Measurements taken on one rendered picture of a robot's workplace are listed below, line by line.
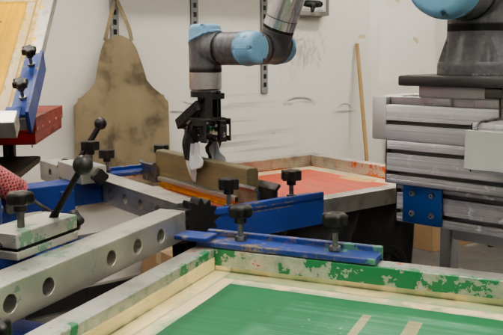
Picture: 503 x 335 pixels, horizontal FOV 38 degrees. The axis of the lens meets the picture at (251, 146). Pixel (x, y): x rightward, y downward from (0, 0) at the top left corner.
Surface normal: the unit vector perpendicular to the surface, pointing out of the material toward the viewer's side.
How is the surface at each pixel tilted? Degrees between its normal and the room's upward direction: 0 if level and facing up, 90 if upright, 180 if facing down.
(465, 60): 73
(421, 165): 90
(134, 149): 90
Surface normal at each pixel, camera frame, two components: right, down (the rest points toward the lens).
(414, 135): -0.66, 0.10
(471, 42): -0.48, -0.19
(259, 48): 0.80, 0.07
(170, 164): -0.81, 0.08
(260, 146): 0.59, 0.10
